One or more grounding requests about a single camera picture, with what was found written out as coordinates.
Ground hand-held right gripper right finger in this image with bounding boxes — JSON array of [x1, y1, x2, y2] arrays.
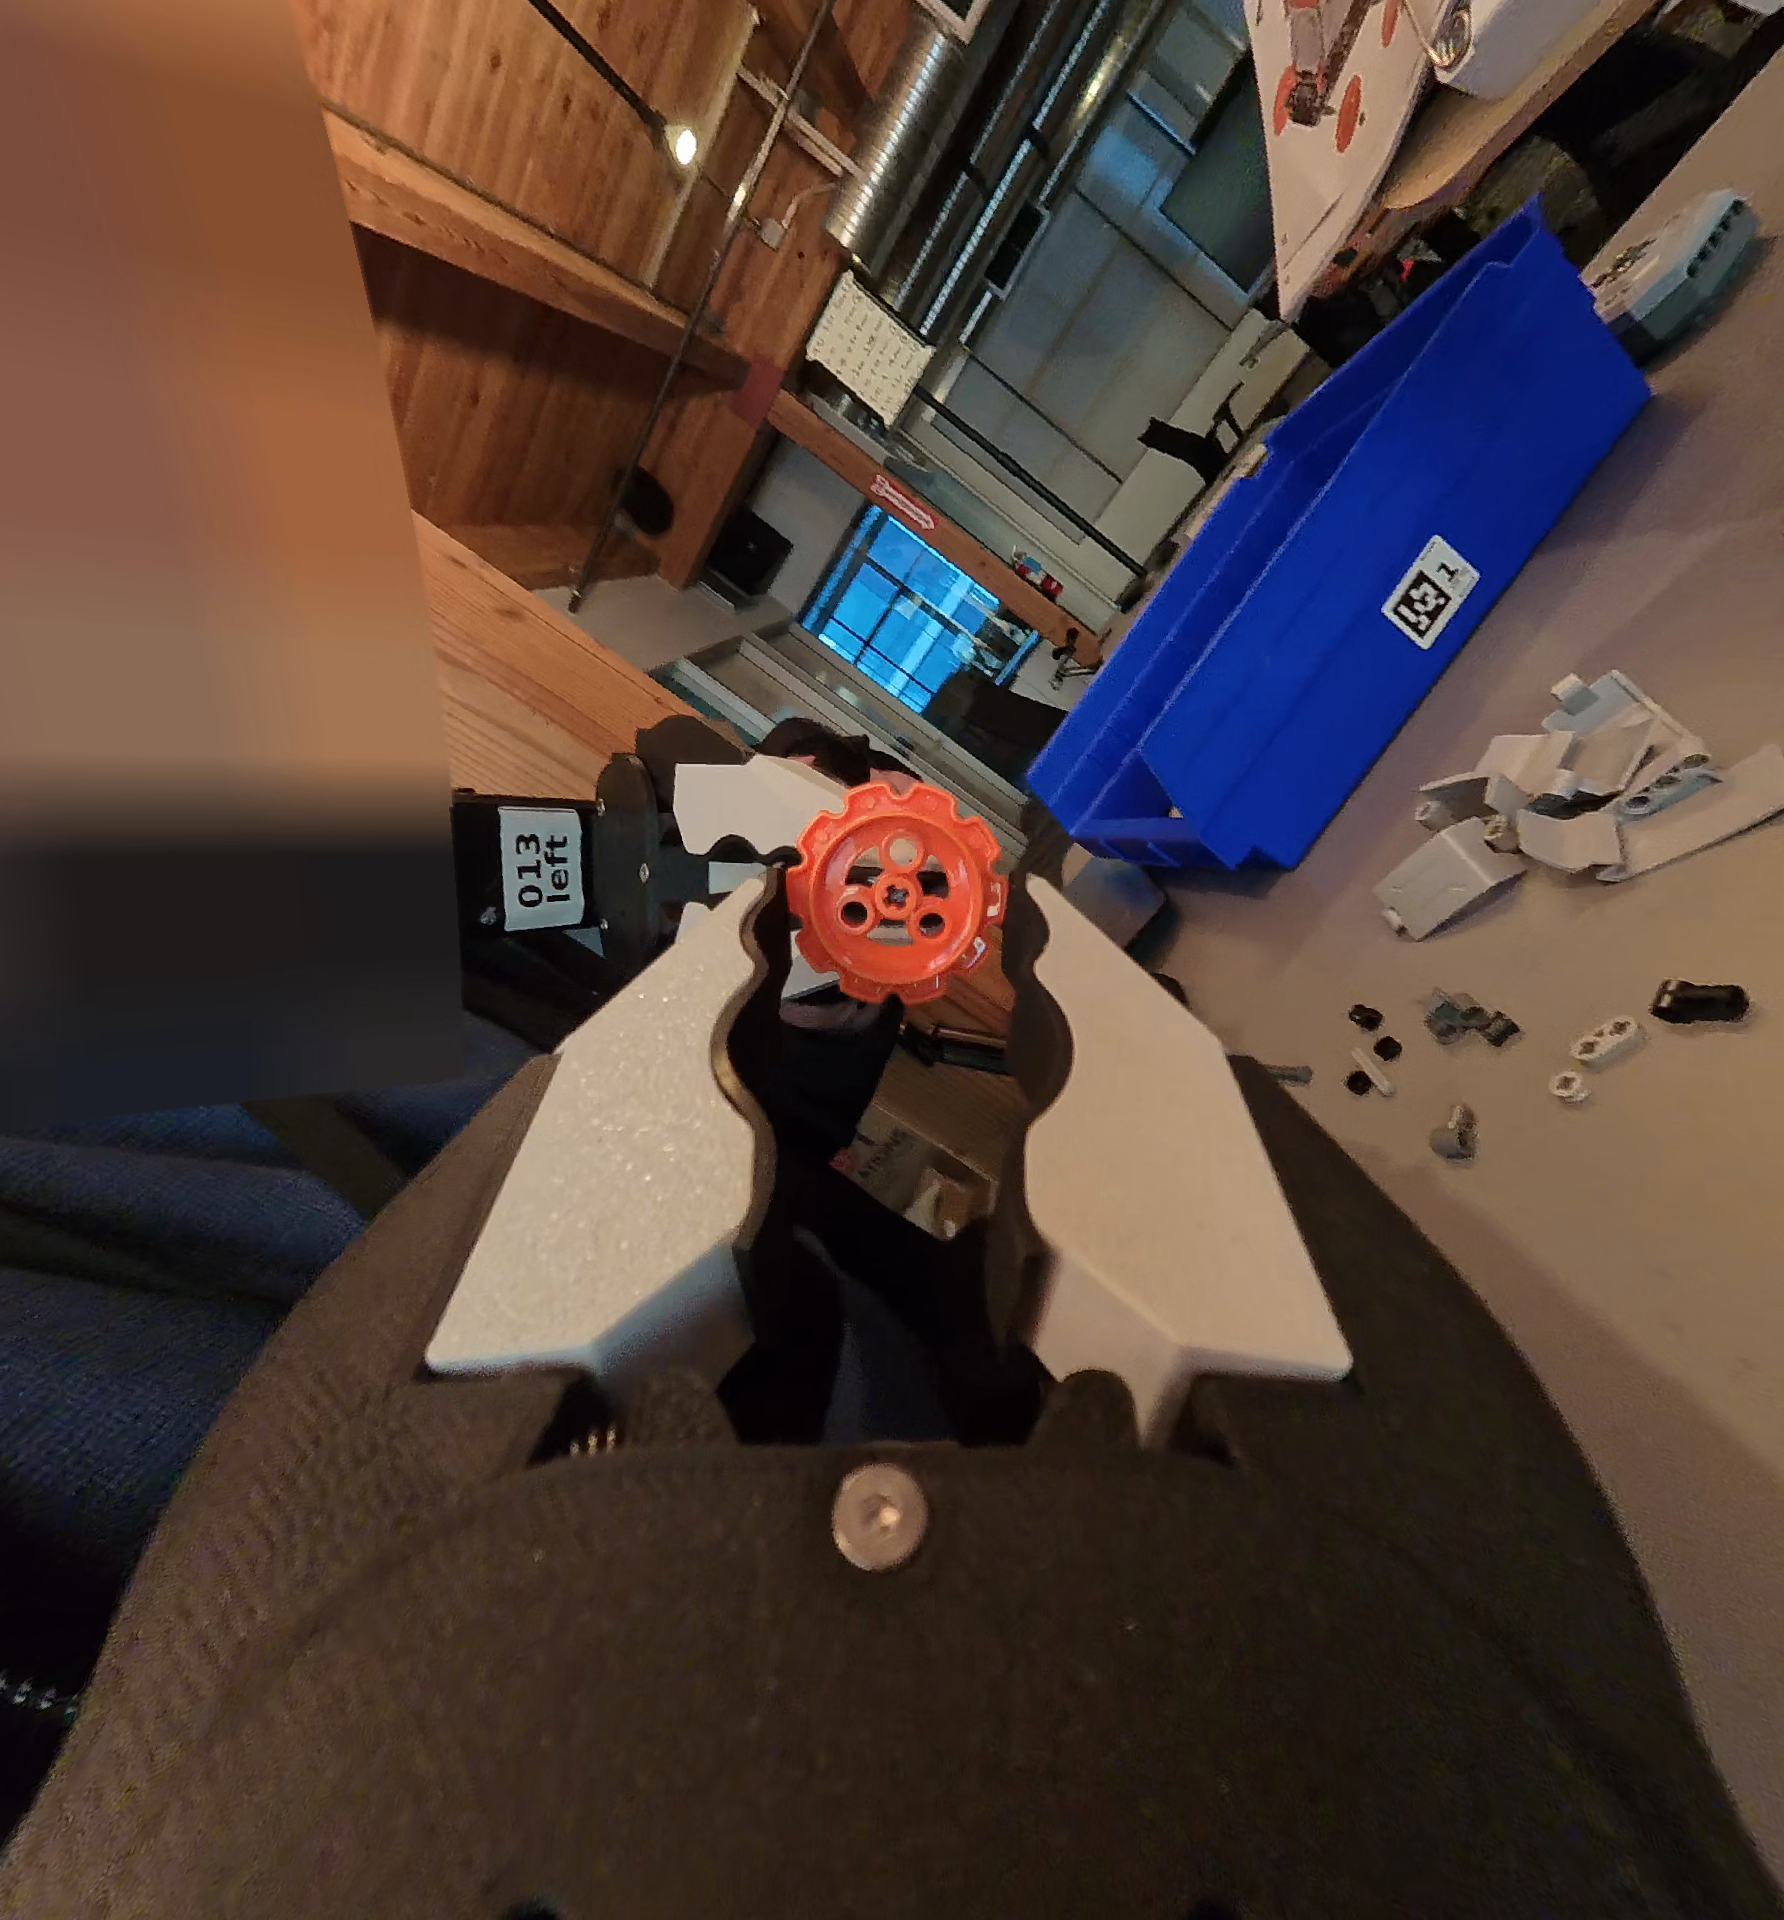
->
[[1014, 871, 1353, 1391]]

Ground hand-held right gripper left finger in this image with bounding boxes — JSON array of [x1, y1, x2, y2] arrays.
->
[[422, 894, 775, 1391]]

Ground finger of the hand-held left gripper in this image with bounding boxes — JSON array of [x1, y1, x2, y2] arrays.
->
[[668, 756, 849, 902]]

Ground small orange gear wheel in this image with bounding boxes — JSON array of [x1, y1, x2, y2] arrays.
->
[[782, 774, 1008, 1001]]

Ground scattered small connector pins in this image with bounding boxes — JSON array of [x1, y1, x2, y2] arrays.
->
[[1255, 990, 1644, 1165]]

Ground person's blue sweater torso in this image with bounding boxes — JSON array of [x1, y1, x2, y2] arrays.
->
[[0, 1067, 534, 1803]]

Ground cluster of grey panel pieces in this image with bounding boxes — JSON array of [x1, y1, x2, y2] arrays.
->
[[1373, 665, 1784, 942]]

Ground blue storage bin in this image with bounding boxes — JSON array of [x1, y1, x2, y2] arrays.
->
[[1028, 206, 1652, 877]]

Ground open instruction booklet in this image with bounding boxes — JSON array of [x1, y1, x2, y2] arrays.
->
[[1244, 0, 1523, 317]]

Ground small grey device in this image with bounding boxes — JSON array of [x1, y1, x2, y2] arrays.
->
[[1576, 188, 1764, 337]]

